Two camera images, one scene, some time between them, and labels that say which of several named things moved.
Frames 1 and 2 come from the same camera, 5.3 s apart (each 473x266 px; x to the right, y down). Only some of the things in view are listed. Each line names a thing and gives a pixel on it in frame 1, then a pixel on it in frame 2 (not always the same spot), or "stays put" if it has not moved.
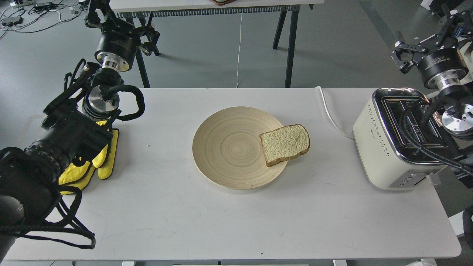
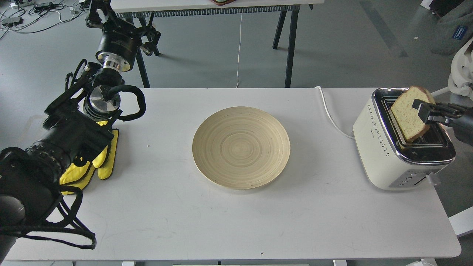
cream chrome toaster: x=391 y=140 stays put
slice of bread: x=285 y=143 to x=411 y=125
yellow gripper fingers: x=75 y=177 stays put
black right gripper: x=443 y=69 to x=440 y=112
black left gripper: x=117 y=45 stays put
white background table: x=143 y=12 stays put
